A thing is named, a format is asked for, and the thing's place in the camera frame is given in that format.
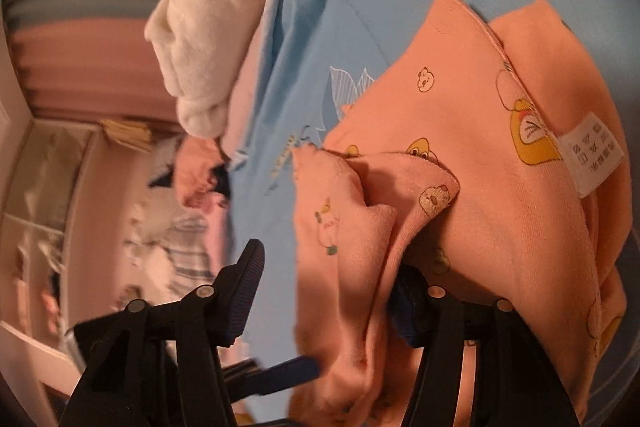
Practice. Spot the plaid grey blanket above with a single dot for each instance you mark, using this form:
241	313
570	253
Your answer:
190	257

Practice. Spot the straw coloured tassel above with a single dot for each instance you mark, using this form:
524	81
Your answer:
127	134

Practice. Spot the lilac folded quilt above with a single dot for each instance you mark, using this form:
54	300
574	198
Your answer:
245	107

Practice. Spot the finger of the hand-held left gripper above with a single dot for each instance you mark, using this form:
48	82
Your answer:
290	369

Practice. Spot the white plush goose toy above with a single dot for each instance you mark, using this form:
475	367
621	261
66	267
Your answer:
210	32

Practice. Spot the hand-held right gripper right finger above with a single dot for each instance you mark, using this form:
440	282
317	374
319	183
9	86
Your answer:
407	312

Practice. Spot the orange cartoon print shirt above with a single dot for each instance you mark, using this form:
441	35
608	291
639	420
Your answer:
475	207

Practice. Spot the white shelf unit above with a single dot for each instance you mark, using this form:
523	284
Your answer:
45	187

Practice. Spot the salmon cloth pile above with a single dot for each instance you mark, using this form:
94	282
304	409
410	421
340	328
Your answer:
200	167

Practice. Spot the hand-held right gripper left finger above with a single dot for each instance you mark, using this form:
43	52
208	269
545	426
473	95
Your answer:
245	287

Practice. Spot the pink curtain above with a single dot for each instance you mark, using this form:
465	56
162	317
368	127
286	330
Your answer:
90	72

